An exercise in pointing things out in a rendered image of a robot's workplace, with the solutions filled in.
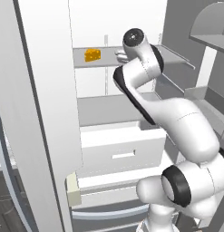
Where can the dark lower cupboard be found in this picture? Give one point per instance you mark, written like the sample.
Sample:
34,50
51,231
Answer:
7,208

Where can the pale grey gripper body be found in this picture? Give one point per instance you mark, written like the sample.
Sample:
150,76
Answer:
121,56

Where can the grey glass fridge shelf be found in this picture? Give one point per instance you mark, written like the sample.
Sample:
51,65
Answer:
104,108
107,57

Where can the beige fridge hinge block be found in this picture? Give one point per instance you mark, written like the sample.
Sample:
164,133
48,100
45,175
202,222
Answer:
73,190

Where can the grey right fridge door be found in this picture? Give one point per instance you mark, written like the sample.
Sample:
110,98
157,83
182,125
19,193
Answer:
183,24

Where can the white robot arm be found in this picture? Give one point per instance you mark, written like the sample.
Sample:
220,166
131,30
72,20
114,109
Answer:
189,133

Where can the boxy grey door bin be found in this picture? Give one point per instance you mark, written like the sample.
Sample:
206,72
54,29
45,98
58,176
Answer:
213,105

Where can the white fridge body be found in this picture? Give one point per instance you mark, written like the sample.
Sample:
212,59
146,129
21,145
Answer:
95,24

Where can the rounded grey door bin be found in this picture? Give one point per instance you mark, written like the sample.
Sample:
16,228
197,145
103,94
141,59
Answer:
211,25

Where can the white fridge crisper drawer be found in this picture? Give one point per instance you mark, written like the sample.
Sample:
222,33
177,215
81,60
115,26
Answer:
116,148

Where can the white left fridge door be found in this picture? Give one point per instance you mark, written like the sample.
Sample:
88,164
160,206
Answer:
40,90

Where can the orange cheese wedge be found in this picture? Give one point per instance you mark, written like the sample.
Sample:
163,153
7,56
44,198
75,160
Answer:
92,55

